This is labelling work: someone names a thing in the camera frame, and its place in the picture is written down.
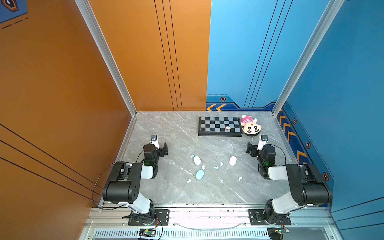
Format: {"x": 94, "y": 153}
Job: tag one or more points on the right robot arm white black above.
{"x": 307, "y": 187}

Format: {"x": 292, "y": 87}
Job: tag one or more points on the aluminium corner post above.
{"x": 100, "y": 40}
{"x": 315, "y": 39}

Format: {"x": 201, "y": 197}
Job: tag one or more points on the light blue earbud case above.
{"x": 200, "y": 174}

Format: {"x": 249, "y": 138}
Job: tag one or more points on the white earbud case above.
{"x": 232, "y": 161}

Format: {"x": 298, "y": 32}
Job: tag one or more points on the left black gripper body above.
{"x": 162, "y": 150}

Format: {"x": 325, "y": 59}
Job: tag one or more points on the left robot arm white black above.
{"x": 123, "y": 186}

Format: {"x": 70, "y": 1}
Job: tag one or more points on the black white chessboard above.
{"x": 215, "y": 127}

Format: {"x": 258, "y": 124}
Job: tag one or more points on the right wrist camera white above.
{"x": 263, "y": 139}

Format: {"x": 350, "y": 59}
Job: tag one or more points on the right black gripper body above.
{"x": 252, "y": 150}

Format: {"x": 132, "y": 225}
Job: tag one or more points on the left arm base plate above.
{"x": 162, "y": 216}

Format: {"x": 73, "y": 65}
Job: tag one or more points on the green circuit board left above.
{"x": 147, "y": 233}

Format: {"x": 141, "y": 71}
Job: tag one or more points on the right aluminium corner post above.
{"x": 315, "y": 39}

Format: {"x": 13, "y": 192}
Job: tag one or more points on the left aluminium corner post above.
{"x": 100, "y": 40}

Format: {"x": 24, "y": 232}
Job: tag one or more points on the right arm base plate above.
{"x": 259, "y": 217}

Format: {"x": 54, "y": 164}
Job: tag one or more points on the pink plush doll head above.
{"x": 249, "y": 126}

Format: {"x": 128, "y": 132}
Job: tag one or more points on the circuit board right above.
{"x": 282, "y": 230}

